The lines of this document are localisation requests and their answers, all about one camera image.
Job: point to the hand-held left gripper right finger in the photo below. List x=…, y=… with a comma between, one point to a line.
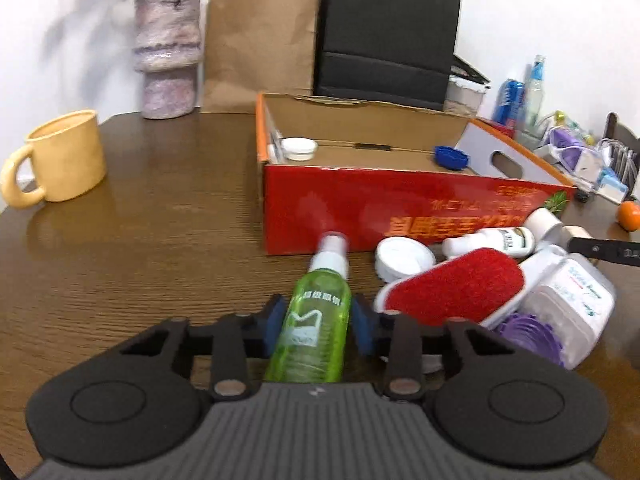
x=362, y=323

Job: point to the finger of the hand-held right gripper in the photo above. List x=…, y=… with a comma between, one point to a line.
x=607, y=251

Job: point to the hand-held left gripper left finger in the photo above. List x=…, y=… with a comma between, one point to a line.
x=275, y=321

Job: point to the clear plastic box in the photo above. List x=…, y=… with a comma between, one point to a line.
x=570, y=305

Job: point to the white round jar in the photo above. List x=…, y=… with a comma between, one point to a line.
x=404, y=257

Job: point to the red cardboard box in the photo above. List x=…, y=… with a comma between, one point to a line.
x=320, y=210

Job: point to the white spray bottle green label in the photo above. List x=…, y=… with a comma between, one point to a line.
x=487, y=242

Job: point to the orange fruit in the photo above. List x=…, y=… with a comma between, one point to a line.
x=629, y=216

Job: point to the small black object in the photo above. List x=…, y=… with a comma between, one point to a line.
x=581, y=197

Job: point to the small white bottle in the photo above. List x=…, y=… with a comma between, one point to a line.
x=544, y=222

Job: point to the red lint brush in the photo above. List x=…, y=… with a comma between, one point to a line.
x=450, y=285

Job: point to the purple box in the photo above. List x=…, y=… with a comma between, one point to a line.
x=572, y=152

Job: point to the purple ribbed plastic piece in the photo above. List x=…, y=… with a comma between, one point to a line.
x=530, y=337

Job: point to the dark wooden chair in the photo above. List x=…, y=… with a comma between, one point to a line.
x=622, y=135

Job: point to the white bottle cap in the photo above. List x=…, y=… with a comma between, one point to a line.
x=299, y=149

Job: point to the clear plastic bottle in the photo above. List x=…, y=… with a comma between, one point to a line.
x=534, y=92

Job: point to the blue packet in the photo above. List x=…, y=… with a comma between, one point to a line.
x=509, y=102

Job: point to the blue bottle cap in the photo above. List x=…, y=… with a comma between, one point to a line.
x=451, y=156

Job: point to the black framed lid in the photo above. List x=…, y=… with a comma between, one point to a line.
x=470, y=70

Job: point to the yellow mug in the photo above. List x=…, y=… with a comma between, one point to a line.
x=70, y=160

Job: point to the brown paper bag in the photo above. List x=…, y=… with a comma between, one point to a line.
x=255, y=45

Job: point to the mottled purple vase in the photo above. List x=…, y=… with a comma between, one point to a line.
x=167, y=60

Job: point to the black paper bag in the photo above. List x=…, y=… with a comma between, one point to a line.
x=385, y=20

